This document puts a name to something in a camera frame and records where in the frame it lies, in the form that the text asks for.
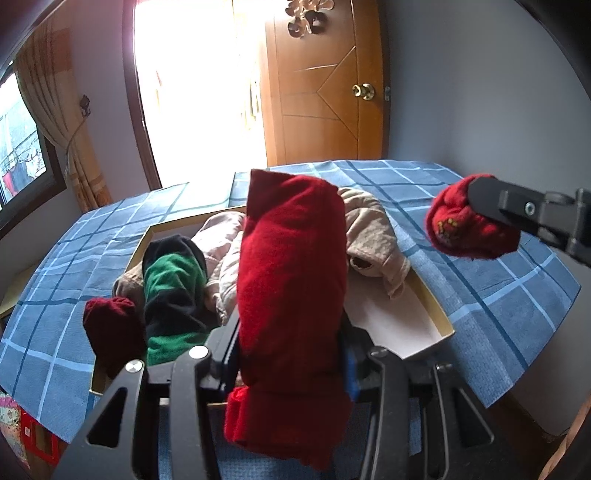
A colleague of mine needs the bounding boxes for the tan curtain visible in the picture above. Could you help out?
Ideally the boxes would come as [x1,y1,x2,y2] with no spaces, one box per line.
[14,21,114,213]

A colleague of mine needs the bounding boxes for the dark red underwear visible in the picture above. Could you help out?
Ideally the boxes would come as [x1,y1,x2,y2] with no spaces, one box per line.
[83,296,147,380]

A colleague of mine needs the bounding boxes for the white cardboard tray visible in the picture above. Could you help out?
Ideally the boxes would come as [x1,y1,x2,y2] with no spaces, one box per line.
[90,205,455,407]

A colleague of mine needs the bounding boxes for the red printed box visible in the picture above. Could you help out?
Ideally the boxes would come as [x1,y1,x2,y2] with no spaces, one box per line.
[0,392,63,476]

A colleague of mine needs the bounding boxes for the beige sock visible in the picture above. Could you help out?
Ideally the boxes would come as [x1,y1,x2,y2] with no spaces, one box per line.
[337,187,411,298]

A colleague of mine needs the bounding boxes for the tan underwear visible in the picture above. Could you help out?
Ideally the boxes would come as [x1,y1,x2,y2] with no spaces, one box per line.
[113,271,149,302]

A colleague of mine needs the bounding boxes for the blue plaid tablecloth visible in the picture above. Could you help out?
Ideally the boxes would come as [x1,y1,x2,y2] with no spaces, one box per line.
[0,159,581,480]

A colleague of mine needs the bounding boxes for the door hanging decoration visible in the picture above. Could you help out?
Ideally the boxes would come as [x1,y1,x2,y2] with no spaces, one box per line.
[285,0,335,38]

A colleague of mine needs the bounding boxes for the window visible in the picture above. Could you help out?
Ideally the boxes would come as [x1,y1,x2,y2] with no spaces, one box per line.
[0,60,68,232]

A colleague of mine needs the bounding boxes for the green and black underwear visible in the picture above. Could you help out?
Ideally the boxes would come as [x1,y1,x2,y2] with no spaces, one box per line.
[142,234,209,366]

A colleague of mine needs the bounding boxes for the wooden door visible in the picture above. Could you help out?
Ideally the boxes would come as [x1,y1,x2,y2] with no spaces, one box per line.
[264,0,386,168]

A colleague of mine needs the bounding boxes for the small red printed underwear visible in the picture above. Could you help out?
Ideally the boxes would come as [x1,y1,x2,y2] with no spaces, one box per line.
[427,173,522,260]

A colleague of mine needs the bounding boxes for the light pink underwear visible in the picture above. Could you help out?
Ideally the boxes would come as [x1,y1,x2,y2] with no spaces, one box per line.
[191,211,246,278]

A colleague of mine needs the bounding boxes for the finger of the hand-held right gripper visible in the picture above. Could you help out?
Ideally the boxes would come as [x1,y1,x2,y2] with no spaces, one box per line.
[466,174,591,267]

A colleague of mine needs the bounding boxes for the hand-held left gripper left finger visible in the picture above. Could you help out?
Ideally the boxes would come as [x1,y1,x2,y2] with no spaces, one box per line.
[53,305,242,480]

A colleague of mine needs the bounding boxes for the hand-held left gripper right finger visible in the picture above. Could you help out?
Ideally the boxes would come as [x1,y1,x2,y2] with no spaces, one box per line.
[342,323,497,480]

